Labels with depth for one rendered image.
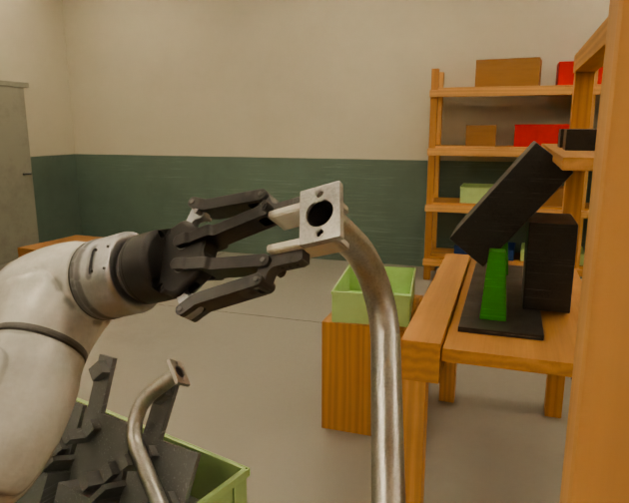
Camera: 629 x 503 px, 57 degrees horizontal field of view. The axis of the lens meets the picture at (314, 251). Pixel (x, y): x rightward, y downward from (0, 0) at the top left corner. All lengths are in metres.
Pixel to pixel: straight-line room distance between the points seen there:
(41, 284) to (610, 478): 0.56
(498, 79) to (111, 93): 5.00
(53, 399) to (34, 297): 0.11
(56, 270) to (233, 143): 6.94
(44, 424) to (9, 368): 0.06
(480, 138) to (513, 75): 0.67
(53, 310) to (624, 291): 0.55
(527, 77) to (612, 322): 6.03
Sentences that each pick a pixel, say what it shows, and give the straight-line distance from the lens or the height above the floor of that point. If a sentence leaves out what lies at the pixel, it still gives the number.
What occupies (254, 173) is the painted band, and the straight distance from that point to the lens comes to 7.46.
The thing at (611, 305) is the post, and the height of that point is 1.57.
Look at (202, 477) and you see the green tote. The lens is 1.35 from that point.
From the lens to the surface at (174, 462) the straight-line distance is 1.22.
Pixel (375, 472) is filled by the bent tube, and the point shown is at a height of 1.33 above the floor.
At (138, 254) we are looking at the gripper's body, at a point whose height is 1.51.
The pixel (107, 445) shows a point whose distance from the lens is 1.33.
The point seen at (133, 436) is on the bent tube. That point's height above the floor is 1.05.
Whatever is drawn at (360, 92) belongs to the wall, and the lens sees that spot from 7.00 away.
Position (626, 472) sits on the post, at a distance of 0.26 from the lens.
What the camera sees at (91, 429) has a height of 1.02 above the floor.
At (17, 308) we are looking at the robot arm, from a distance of 0.67.
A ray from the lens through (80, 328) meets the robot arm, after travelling 0.67.
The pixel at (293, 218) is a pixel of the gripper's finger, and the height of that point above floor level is 1.55.
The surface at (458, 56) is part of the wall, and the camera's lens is 6.84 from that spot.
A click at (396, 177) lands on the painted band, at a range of 6.91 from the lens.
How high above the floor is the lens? 1.63
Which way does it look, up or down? 12 degrees down
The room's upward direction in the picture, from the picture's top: straight up
